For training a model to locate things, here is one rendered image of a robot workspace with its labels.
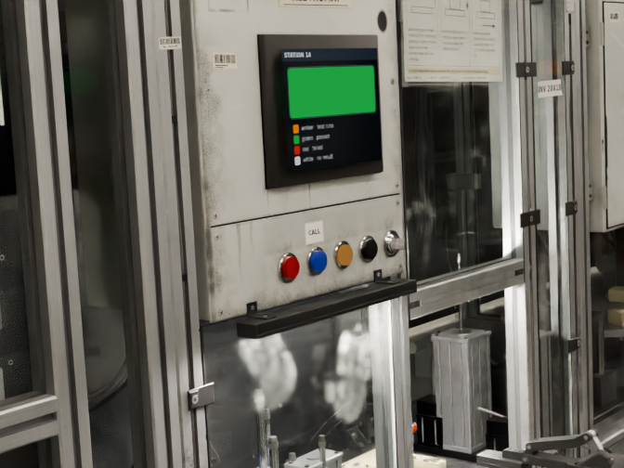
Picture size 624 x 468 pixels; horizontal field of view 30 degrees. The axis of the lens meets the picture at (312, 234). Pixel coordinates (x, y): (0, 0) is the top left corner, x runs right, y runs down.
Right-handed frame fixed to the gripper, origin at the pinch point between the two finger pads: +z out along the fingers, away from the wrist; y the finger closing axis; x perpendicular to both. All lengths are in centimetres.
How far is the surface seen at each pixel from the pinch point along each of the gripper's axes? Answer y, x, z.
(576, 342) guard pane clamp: 0, -69, 24
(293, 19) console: 61, 13, 23
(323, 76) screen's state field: 53, 10, 21
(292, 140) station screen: 45, 17, 21
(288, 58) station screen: 56, 17, 21
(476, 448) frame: -21, -58, 40
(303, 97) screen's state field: 50, 15, 21
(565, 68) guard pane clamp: 53, -67, 24
